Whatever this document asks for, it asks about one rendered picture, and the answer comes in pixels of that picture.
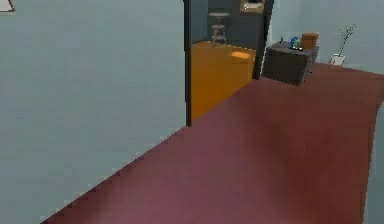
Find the orange box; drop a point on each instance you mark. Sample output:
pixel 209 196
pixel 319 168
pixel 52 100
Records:
pixel 309 40

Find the dark grey cabinet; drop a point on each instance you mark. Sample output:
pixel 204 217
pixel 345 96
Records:
pixel 286 63

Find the blue bottle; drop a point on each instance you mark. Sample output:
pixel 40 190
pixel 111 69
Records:
pixel 294 42

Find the tan framed wall picture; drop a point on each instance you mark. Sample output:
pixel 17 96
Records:
pixel 252 6

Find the grey round stool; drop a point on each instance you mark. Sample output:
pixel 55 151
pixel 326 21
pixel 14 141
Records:
pixel 219 28

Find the thin plant in white pot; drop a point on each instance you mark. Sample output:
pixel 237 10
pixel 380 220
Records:
pixel 338 59

